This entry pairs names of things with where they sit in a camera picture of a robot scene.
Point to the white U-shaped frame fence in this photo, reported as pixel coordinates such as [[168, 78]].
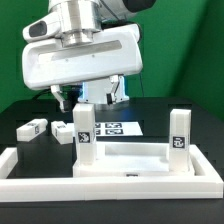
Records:
[[206, 183]]

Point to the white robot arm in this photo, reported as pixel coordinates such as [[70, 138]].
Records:
[[90, 43]]

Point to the white desk top tray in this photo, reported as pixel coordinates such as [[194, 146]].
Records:
[[129, 159]]

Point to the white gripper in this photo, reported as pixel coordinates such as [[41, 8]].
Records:
[[113, 51]]

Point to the marker tag sheet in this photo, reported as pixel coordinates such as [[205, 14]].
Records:
[[106, 129]]

